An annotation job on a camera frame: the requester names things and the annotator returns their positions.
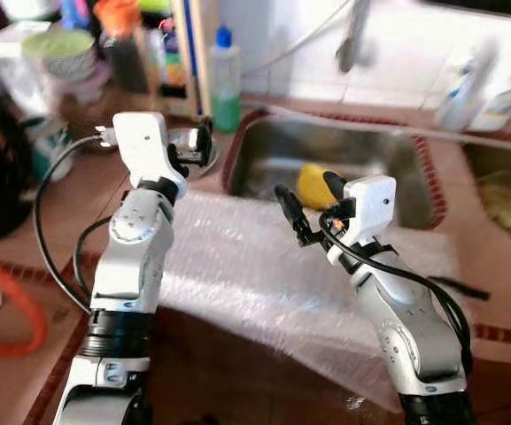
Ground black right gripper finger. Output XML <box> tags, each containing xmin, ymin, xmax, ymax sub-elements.
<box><xmin>274</xmin><ymin>183</ymin><xmax>314</xmax><ymax>247</ymax></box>

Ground yellow plastic cup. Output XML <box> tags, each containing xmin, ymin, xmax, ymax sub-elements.
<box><xmin>295</xmin><ymin>164</ymin><xmax>349</xmax><ymax>211</ymax></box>

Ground shallow steel bowl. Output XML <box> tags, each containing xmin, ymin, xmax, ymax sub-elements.
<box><xmin>166</xmin><ymin>127</ymin><xmax>222</xmax><ymax>174</ymax></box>

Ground green soap bottle blue cap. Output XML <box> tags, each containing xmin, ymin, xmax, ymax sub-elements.
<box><xmin>209</xmin><ymin>25</ymin><xmax>243</xmax><ymax>134</ymax></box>

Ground steel sink basin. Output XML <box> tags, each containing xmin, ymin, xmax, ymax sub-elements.
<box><xmin>461</xmin><ymin>142</ymin><xmax>511</xmax><ymax>247</ymax></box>
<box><xmin>222</xmin><ymin>111</ymin><xmax>446</xmax><ymax>231</ymax></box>

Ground clear bubble wrap sheet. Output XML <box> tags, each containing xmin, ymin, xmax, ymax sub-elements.
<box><xmin>158</xmin><ymin>188</ymin><xmax>464</xmax><ymax>410</ymax></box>

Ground beige water purifier appliance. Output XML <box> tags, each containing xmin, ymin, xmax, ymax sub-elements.
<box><xmin>144</xmin><ymin>0</ymin><xmax>210</xmax><ymax>120</ymax></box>

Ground white plastic pipe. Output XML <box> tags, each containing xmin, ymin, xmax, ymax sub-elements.
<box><xmin>246</xmin><ymin>102</ymin><xmax>511</xmax><ymax>151</ymax></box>

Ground brown jar pink lid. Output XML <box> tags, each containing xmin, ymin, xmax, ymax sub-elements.
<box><xmin>47</xmin><ymin>66</ymin><xmax>119</xmax><ymax>134</ymax></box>

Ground clear jar orange lid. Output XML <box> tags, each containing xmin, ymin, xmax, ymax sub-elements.
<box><xmin>94</xmin><ymin>0</ymin><xmax>154</xmax><ymax>98</ymax></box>

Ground teal white rabbit mug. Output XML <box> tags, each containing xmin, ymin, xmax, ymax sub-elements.
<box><xmin>23</xmin><ymin>115</ymin><xmax>74</xmax><ymax>182</ymax></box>

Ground black flat strip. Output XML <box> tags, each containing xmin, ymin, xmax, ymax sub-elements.
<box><xmin>426</xmin><ymin>275</ymin><xmax>492</xmax><ymax>299</ymax></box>

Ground patterned bowl green lid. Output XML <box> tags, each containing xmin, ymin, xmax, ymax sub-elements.
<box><xmin>20</xmin><ymin>28</ymin><xmax>98</xmax><ymax>82</ymax></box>

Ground clear plastic cup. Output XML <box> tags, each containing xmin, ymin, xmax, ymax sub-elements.
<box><xmin>434</xmin><ymin>84</ymin><xmax>491</xmax><ymax>134</ymax></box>

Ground grey hanging tap nozzle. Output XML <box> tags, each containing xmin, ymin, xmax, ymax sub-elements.
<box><xmin>337</xmin><ymin>0</ymin><xmax>373</xmax><ymax>73</ymax></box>

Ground clear plastic container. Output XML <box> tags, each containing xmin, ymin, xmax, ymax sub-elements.
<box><xmin>0</xmin><ymin>22</ymin><xmax>43</xmax><ymax>116</ymax></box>

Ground white toothpaste tube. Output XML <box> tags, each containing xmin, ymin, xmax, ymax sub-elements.
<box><xmin>454</xmin><ymin>49</ymin><xmax>491</xmax><ymax>98</ymax></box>

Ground black pan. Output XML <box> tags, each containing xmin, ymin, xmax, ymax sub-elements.
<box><xmin>423</xmin><ymin>0</ymin><xmax>511</xmax><ymax>17</ymax></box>

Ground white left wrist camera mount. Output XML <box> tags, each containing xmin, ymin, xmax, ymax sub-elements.
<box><xmin>112</xmin><ymin>112</ymin><xmax>190</xmax><ymax>197</ymax></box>

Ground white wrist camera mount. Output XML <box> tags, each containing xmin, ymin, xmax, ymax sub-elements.
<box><xmin>326</xmin><ymin>174</ymin><xmax>398</xmax><ymax>264</ymax></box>
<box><xmin>112</xmin><ymin>112</ymin><xmax>190</xmax><ymax>197</ymax></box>

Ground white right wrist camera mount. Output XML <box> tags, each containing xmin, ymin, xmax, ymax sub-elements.
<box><xmin>326</xmin><ymin>174</ymin><xmax>398</xmax><ymax>264</ymax></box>

